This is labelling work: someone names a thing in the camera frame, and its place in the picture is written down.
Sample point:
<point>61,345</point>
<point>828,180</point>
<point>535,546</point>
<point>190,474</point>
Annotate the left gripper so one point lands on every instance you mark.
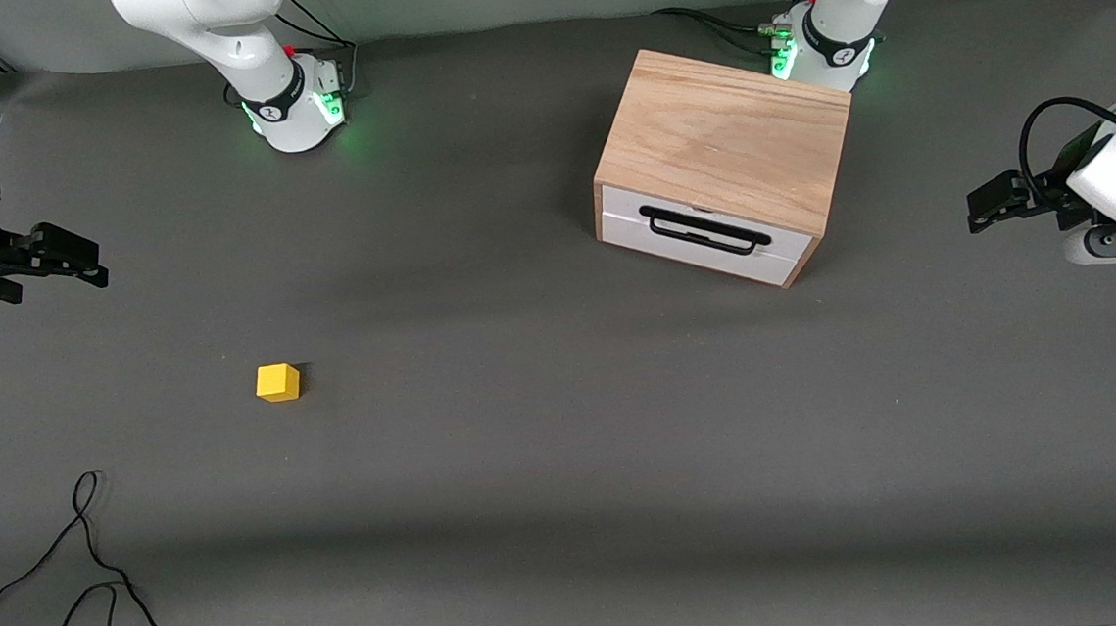
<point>1048,196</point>

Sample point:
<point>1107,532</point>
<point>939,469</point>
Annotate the yellow cube block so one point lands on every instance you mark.
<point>276,384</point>

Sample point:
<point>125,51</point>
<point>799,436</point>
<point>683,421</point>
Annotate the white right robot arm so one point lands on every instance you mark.
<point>235,41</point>

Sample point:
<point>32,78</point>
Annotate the wooden drawer cabinet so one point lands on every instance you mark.
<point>722,135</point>

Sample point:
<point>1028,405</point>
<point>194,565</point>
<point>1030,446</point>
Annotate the dark grey table cover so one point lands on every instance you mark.
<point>528,453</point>

